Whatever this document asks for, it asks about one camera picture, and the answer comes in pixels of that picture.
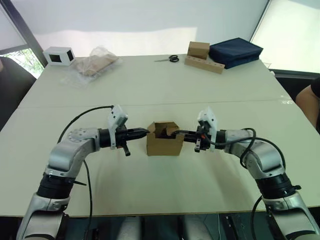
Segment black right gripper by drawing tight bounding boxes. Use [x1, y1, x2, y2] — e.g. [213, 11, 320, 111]
[173, 125, 213, 154]

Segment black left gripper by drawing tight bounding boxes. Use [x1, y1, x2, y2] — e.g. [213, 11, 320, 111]
[115, 126, 150, 158]

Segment small cardboard box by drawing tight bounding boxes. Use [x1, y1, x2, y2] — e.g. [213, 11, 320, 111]
[187, 41, 211, 61]
[145, 120, 184, 157]

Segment long cardboard block with holes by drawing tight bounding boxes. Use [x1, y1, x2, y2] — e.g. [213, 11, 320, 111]
[184, 55, 226, 75]

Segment small closed cardboard box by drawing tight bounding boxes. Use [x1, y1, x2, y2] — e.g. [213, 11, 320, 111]
[187, 41, 211, 61]

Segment navy blue fabric box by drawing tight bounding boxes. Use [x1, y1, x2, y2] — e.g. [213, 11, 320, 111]
[208, 37, 265, 70]

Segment white box with black windows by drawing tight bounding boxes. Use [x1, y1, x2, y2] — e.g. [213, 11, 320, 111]
[42, 46, 75, 67]

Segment clear plastic bag of packing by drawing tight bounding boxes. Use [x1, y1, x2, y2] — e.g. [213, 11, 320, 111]
[59, 44, 123, 90]

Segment grey rounded shape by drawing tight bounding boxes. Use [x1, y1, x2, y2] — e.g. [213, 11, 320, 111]
[184, 214, 209, 240]
[116, 216, 145, 240]

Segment clear plastic container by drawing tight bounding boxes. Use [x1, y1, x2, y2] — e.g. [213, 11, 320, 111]
[261, 57, 274, 70]

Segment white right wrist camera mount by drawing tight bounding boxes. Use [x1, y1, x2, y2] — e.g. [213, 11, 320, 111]
[196, 105, 220, 153]

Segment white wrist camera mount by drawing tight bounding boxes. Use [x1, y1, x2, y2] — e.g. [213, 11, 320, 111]
[107, 104, 129, 151]
[196, 105, 220, 153]

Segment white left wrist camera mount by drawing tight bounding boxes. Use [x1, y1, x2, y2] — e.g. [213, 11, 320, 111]
[107, 104, 129, 151]

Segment black handled scissors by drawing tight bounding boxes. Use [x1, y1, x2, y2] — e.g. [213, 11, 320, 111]
[153, 54, 180, 64]

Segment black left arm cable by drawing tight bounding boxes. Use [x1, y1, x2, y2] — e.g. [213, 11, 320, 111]
[59, 105, 94, 240]

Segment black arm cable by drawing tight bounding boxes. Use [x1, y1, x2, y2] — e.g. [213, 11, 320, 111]
[199, 127, 264, 240]
[59, 105, 94, 240]

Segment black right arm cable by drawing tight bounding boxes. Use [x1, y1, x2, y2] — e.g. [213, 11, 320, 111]
[199, 127, 264, 240]

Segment black perforated metal bracket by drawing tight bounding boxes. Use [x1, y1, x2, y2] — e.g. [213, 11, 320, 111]
[218, 213, 252, 240]

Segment dark window frame post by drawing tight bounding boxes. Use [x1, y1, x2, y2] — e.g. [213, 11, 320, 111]
[0, 0, 47, 69]
[248, 0, 274, 43]

